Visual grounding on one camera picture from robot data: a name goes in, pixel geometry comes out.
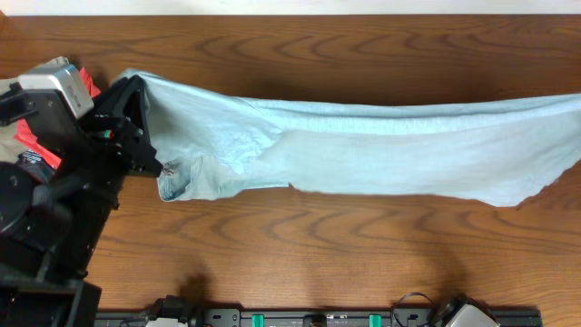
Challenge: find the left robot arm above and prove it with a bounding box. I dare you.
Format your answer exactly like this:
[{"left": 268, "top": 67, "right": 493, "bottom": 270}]
[{"left": 1, "top": 76, "right": 162, "bottom": 326}]

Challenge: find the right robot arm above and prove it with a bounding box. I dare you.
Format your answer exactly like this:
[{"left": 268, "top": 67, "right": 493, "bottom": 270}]
[{"left": 428, "top": 293, "right": 500, "bottom": 327}]

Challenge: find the light blue t-shirt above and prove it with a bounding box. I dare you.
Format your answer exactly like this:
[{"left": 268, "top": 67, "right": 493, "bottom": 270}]
[{"left": 140, "top": 72, "right": 580, "bottom": 207}]

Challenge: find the black patterned folded garment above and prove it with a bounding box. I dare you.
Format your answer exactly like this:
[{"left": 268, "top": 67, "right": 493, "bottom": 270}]
[{"left": 16, "top": 150, "right": 55, "bottom": 183}]

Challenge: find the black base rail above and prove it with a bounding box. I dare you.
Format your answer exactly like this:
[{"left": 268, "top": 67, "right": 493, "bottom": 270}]
[{"left": 94, "top": 296, "right": 544, "bottom": 327}]

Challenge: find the tan folded garment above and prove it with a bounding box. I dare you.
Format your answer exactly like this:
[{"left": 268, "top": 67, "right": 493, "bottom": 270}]
[{"left": 0, "top": 55, "right": 69, "bottom": 164}]

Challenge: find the red folded t-shirt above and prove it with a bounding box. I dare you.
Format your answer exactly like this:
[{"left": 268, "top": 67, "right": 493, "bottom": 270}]
[{"left": 15, "top": 66, "right": 102, "bottom": 169}]

